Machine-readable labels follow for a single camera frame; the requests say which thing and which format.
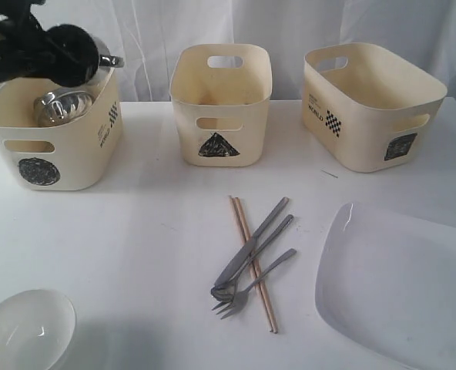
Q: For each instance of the white rectangular plate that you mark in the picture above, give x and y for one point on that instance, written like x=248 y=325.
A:
x=387 y=282

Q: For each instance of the white round bowl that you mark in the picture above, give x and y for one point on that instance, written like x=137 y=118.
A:
x=37 y=328

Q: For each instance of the grey metal spoon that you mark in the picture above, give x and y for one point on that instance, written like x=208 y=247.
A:
x=225 y=292

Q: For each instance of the cream bin triangle mark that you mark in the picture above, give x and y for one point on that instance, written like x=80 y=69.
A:
x=221 y=96

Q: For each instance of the grey metal fork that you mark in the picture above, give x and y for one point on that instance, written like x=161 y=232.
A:
x=241 y=297

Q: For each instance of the cream bin circle mark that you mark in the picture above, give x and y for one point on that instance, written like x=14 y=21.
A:
x=71 y=156

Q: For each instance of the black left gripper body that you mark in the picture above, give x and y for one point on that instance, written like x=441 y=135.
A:
x=65 y=54

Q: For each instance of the steel bowl with handle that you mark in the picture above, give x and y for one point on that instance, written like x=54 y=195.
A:
x=64 y=105

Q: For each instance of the grey metal knife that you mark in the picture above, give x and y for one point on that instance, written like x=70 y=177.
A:
x=242 y=255

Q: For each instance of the cream bin square mark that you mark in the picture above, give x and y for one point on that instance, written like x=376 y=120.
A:
x=369 y=107

